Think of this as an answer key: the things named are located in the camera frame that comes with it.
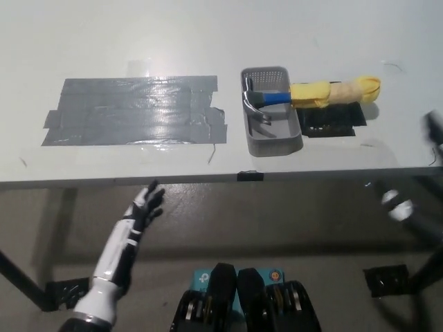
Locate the white and black left hand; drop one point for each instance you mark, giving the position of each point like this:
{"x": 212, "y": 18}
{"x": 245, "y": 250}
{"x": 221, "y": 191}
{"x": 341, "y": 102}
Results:
{"x": 119, "y": 247}

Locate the black and white right hand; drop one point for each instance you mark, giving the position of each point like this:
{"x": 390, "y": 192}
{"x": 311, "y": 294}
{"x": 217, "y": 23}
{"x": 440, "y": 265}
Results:
{"x": 398, "y": 207}

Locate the blue hammer with yellow cloth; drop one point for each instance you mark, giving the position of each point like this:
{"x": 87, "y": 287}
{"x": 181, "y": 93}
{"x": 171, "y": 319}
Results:
{"x": 273, "y": 99}

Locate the black robot body teal tops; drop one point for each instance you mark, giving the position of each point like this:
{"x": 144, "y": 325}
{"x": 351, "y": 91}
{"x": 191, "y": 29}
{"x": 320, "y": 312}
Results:
{"x": 225, "y": 294}

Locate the gray perforated plastic container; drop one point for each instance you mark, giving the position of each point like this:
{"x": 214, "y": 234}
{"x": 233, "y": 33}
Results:
{"x": 277, "y": 147}

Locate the black tape square patch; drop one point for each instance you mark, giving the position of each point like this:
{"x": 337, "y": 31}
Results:
{"x": 328, "y": 121}

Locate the thin dark thread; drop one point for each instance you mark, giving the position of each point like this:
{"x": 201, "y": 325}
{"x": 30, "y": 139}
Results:
{"x": 211, "y": 154}

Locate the gray duct tape patch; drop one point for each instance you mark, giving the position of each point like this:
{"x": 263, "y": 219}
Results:
{"x": 121, "y": 110}

